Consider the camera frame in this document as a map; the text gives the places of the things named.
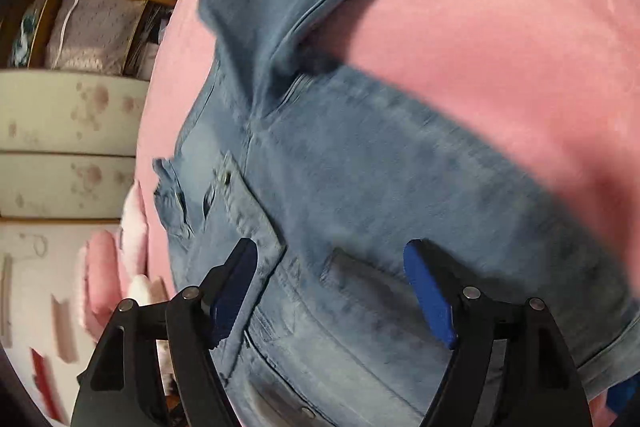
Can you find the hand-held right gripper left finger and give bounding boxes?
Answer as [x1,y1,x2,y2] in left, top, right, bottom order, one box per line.
[70,237,259,427]

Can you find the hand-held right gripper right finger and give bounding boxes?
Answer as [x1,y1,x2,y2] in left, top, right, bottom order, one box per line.
[402,238,589,427]

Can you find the blue denim jeans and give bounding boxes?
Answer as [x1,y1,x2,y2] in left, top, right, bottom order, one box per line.
[152,0,640,427]

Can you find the pink and white plush pillow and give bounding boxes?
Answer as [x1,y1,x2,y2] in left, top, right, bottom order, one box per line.
[75,182,176,348]

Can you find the blue cloth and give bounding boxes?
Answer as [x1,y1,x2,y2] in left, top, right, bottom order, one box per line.
[605,377,640,415]

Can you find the cream floral wardrobe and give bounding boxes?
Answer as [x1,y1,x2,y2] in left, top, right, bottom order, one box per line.
[0,69,151,223]

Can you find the pink fleece blanket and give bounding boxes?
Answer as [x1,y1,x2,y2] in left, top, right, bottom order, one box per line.
[135,0,640,427]

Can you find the white knitted cloth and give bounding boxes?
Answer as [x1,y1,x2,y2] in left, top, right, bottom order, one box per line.
[46,0,148,75]

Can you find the blue patterned bag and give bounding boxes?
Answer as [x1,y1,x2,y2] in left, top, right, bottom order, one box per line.
[10,0,48,68]

